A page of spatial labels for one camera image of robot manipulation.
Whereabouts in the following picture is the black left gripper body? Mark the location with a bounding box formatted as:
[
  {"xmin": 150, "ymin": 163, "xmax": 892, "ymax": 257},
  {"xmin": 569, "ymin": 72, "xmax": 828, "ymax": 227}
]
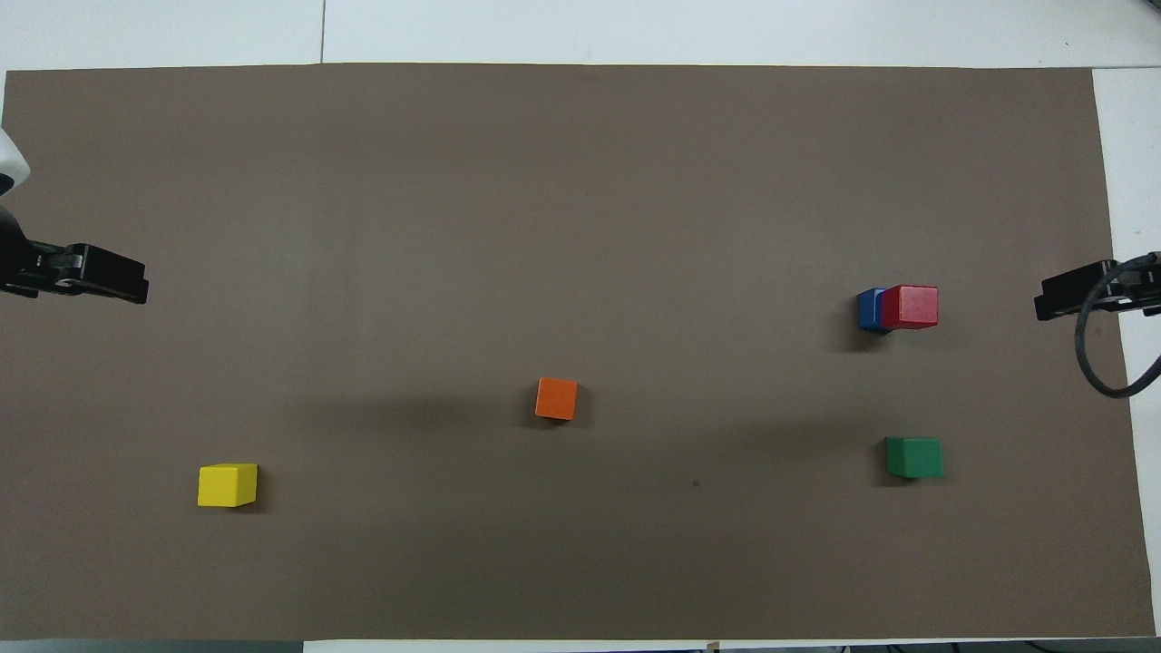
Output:
[{"xmin": 0, "ymin": 207, "xmax": 30, "ymax": 273}]

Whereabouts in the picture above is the red cube block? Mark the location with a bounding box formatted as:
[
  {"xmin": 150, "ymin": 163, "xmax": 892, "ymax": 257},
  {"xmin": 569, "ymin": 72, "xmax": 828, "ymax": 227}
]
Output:
[{"xmin": 882, "ymin": 285, "xmax": 941, "ymax": 331}]

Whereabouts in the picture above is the green cube block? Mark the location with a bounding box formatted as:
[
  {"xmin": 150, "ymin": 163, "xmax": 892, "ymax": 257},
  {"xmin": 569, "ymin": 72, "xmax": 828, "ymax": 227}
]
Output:
[{"xmin": 884, "ymin": 436, "xmax": 944, "ymax": 480}]

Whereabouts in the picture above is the yellow cube block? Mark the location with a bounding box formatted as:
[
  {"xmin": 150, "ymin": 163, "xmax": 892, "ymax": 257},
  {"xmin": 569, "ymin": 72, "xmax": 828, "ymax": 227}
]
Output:
[{"xmin": 197, "ymin": 463, "xmax": 259, "ymax": 509}]

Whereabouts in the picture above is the orange cube block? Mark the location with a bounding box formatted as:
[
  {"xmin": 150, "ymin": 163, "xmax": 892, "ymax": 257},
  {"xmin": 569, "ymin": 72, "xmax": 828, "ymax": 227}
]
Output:
[{"xmin": 534, "ymin": 377, "xmax": 580, "ymax": 423}]

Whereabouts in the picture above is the brown paper table mat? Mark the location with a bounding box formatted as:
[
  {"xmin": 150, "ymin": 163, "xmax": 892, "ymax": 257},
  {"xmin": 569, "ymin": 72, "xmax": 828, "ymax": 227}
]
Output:
[{"xmin": 0, "ymin": 63, "xmax": 1157, "ymax": 641}]

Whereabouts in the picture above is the black right arm gripper cable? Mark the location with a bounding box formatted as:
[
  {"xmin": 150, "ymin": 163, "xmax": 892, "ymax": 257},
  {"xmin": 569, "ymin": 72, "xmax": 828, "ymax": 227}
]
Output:
[{"xmin": 1074, "ymin": 252, "xmax": 1161, "ymax": 399}]

